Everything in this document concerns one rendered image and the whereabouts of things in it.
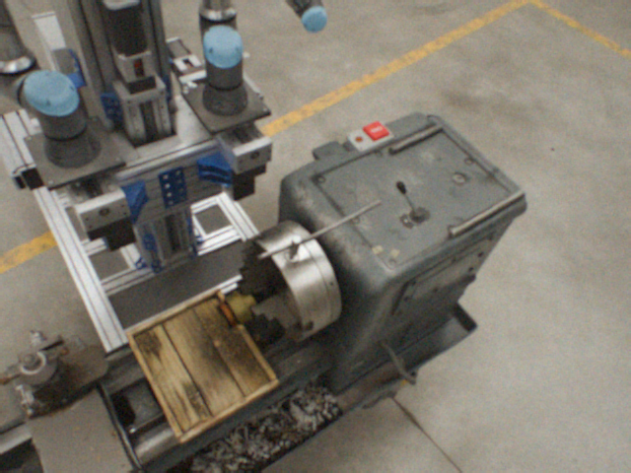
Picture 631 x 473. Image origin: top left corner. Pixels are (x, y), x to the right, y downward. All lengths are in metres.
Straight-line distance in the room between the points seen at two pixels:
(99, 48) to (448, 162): 1.05
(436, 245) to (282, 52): 2.91
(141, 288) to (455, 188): 1.52
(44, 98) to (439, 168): 1.07
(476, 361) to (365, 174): 1.48
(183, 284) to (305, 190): 1.18
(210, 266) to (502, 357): 1.50
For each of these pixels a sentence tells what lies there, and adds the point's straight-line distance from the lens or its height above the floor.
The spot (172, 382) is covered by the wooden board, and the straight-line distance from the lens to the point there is 1.53.
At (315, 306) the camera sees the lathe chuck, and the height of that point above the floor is 1.16.
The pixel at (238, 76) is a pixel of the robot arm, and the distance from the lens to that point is 1.69.
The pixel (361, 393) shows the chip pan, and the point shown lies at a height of 0.54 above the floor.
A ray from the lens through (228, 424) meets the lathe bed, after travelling 1.66.
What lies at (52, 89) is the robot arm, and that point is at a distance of 1.54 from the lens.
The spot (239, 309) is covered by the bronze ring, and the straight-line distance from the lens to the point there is 1.35.
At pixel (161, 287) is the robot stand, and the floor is 0.21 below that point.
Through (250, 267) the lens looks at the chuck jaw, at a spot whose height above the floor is 1.17.
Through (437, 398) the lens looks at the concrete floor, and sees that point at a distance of 2.57.
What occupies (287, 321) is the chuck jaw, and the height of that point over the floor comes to 1.12.
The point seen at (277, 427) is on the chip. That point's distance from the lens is 1.78.
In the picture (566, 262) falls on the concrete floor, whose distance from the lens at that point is 3.27.
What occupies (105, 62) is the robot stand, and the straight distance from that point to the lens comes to 1.72.
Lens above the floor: 2.31
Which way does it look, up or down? 54 degrees down
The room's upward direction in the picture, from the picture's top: 10 degrees clockwise
